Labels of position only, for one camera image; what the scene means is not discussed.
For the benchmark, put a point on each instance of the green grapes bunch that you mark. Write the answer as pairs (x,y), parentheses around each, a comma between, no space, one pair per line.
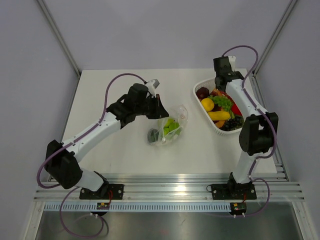
(222,101)

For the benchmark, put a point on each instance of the dark green avocado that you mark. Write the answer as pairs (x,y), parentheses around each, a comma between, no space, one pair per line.
(152,136)

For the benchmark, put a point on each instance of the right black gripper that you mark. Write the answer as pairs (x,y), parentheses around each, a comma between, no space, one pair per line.
(219,88)

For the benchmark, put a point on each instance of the white perforated plastic basket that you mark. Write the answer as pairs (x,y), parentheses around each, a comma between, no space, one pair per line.
(210,85)

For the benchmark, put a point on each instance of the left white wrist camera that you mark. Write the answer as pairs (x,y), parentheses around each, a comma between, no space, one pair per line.
(152,84)

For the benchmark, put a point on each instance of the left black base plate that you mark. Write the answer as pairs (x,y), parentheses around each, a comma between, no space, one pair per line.
(106,192)

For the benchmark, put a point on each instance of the dark purple grapes bunch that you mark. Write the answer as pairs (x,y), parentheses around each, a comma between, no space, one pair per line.
(233,124)

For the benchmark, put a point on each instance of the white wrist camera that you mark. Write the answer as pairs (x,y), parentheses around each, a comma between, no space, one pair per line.
(152,84)
(232,61)

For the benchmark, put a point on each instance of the green star fruit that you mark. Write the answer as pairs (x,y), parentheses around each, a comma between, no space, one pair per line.
(171,126)

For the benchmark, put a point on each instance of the right aluminium frame post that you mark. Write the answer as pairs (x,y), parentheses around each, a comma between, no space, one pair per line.
(275,35)

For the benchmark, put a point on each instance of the small circuit board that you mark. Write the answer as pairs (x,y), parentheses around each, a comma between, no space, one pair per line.
(238,208)
(103,206)

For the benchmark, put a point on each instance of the dark red apple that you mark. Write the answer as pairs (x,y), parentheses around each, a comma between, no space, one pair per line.
(202,93)

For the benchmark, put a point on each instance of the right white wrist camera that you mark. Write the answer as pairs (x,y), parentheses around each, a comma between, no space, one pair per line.
(232,61)

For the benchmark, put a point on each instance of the aluminium frame post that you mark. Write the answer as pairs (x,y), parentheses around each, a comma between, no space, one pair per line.
(44,9)
(275,35)

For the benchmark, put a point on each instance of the yellow squash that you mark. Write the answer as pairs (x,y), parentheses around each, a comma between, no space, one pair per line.
(219,115)

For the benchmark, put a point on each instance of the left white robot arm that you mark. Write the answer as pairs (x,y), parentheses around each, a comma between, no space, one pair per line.
(63,158)

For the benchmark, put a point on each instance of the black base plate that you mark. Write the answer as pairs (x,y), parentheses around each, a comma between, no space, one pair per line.
(225,191)
(106,192)

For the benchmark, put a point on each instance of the yellow lemon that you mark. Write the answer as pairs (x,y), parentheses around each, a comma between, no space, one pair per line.
(207,104)

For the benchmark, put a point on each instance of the clear zip top bag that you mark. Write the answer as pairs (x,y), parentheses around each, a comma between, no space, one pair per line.
(180,114)

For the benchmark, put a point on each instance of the left small circuit board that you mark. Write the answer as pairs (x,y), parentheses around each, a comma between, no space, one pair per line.
(103,206)

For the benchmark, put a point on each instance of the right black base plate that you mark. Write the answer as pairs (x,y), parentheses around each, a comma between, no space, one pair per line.
(225,191)

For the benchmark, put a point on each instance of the right small circuit board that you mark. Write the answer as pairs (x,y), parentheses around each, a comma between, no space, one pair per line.
(238,208)

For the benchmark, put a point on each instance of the aluminium mounting rail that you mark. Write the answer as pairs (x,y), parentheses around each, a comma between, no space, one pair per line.
(194,187)

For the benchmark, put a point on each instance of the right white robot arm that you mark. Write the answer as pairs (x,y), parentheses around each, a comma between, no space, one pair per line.
(257,135)

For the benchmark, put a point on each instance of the left aluminium frame post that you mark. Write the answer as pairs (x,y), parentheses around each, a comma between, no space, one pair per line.
(44,9)

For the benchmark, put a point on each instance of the red bell pepper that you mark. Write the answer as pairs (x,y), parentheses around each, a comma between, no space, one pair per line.
(236,110)

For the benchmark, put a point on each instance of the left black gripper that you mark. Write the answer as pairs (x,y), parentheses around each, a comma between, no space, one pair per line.
(159,111)

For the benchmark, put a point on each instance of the white slotted cable duct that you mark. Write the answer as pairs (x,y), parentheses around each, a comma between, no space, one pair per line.
(210,207)

